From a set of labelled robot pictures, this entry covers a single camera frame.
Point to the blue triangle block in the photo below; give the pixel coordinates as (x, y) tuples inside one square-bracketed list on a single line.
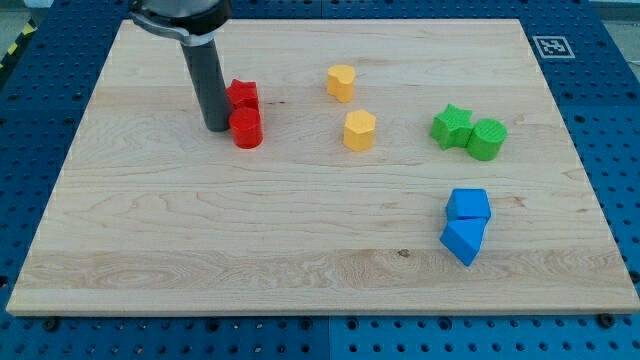
[(464, 238)]

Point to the wooden board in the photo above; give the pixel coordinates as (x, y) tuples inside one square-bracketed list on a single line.
[(154, 215)]

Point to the yellow hexagon block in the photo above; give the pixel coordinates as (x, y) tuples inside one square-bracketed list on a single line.
[(359, 130)]

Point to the red cylinder block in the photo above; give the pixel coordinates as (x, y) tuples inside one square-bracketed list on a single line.
[(246, 127)]

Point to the yellow heart block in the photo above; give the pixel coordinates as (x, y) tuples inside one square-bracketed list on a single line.
[(340, 82)]

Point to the red star block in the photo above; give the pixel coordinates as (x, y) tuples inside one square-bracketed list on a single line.
[(243, 94)]

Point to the green star block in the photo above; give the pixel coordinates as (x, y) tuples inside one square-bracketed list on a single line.
[(452, 127)]

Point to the blue cube block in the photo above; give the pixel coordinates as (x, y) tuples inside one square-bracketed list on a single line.
[(468, 203)]

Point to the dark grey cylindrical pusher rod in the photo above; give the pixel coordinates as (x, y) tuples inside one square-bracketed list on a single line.
[(207, 78)]

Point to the green cylinder block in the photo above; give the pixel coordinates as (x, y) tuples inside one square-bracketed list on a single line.
[(486, 139)]

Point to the white fiducial marker tag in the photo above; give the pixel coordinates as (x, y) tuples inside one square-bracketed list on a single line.
[(553, 47)]

